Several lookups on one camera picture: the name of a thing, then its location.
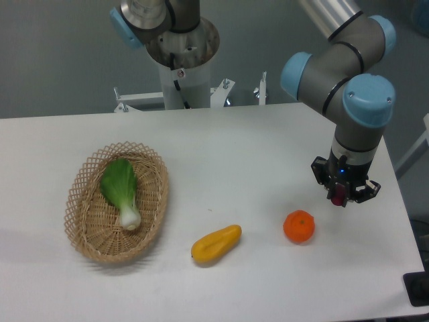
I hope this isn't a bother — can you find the black box at table edge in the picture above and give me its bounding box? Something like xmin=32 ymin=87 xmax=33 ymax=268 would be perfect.
xmin=403 ymin=272 xmax=428 ymax=307

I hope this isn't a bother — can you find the white clamp bracket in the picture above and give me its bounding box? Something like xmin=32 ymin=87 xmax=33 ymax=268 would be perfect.
xmin=253 ymin=70 xmax=268 ymax=105

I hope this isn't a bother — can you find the purple sweet potato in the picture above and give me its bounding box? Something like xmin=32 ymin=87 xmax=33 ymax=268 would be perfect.
xmin=330 ymin=184 xmax=347 ymax=207

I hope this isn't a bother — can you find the woven wicker basket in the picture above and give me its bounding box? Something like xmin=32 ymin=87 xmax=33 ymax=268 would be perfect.
xmin=64 ymin=142 xmax=168 ymax=263

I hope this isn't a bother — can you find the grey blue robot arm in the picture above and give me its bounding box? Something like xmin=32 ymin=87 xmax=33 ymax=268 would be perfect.
xmin=109 ymin=1 xmax=396 ymax=207

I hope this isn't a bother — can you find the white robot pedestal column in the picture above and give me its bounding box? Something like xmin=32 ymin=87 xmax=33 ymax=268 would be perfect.
xmin=146 ymin=17 xmax=220 ymax=110

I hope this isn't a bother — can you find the yellow papaya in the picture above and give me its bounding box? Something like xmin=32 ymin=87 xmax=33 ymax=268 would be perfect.
xmin=191 ymin=225 xmax=242 ymax=264

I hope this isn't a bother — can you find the white frame at right edge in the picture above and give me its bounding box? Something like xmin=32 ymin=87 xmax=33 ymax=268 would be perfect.
xmin=393 ymin=114 xmax=428 ymax=180

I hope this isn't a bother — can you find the orange tangerine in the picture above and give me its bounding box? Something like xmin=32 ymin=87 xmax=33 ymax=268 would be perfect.
xmin=283 ymin=210 xmax=316 ymax=244

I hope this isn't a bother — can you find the green bok choy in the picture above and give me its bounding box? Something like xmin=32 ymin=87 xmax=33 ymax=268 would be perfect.
xmin=100 ymin=158 xmax=141 ymax=231

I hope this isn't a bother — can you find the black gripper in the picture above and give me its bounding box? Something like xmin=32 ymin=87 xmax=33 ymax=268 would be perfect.
xmin=311 ymin=150 xmax=381 ymax=203

